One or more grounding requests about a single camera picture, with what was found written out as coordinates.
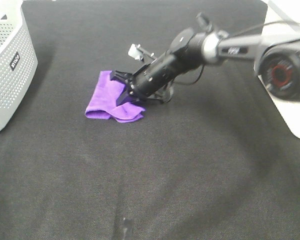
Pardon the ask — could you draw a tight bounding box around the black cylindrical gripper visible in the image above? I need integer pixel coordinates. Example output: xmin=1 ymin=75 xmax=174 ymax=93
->
xmin=110 ymin=53 xmax=189 ymax=105

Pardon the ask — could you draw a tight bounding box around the purple towel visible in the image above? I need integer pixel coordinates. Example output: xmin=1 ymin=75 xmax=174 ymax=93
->
xmin=84 ymin=70 xmax=145 ymax=123

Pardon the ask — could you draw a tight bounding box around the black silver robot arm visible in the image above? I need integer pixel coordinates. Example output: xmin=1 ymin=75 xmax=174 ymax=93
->
xmin=110 ymin=14 xmax=300 ymax=106

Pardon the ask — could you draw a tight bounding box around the grey perforated plastic basket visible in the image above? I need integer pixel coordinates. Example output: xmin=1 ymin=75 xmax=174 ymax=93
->
xmin=0 ymin=0 xmax=38 ymax=131

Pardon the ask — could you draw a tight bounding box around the black fabric table mat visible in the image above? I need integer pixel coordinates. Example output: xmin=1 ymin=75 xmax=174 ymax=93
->
xmin=0 ymin=0 xmax=300 ymax=240

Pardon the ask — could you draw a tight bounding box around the white box at right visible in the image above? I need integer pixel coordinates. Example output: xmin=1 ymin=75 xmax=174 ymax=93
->
xmin=255 ymin=0 xmax=300 ymax=139

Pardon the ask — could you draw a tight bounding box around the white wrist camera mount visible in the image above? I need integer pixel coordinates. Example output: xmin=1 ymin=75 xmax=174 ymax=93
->
xmin=127 ymin=43 xmax=157 ymax=62

